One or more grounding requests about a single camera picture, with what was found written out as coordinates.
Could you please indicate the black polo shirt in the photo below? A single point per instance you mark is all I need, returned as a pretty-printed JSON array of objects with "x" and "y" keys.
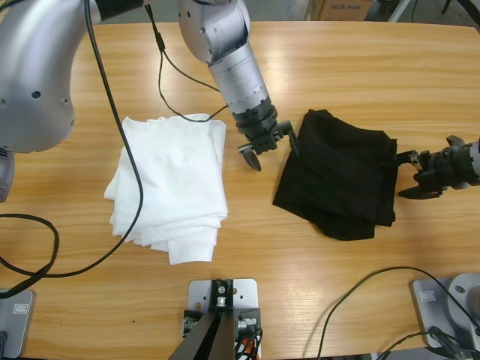
[{"x": 337, "y": 176}]

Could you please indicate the black tripod leg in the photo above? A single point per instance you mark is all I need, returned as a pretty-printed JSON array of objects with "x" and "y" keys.
[{"x": 465, "y": 7}]

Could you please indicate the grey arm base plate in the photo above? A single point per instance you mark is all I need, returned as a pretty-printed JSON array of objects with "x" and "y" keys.
[
  {"x": 17, "y": 322},
  {"x": 435, "y": 303}
]

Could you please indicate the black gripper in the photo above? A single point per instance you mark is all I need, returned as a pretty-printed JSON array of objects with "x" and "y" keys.
[
  {"x": 262, "y": 129},
  {"x": 442, "y": 168}
]

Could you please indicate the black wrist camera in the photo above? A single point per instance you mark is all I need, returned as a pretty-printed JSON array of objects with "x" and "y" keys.
[{"x": 455, "y": 141}]

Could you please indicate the grey metal stand leg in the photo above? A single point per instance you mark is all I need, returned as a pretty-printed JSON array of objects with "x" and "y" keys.
[{"x": 399, "y": 9}]

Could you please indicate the white printed cardboard box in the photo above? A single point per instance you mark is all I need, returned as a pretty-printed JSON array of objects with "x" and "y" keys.
[{"x": 337, "y": 9}]

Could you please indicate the dark camera post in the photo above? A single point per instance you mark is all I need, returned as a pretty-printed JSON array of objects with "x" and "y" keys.
[{"x": 210, "y": 337}]

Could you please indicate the white shirt pile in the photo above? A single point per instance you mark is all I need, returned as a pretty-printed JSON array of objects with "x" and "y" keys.
[{"x": 176, "y": 187}]

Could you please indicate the black metal corner bracket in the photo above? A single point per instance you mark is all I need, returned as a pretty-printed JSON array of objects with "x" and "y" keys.
[
  {"x": 249, "y": 322},
  {"x": 191, "y": 322}
]

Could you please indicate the white mount block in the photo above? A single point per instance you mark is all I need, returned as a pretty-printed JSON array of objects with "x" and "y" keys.
[{"x": 245, "y": 292}]

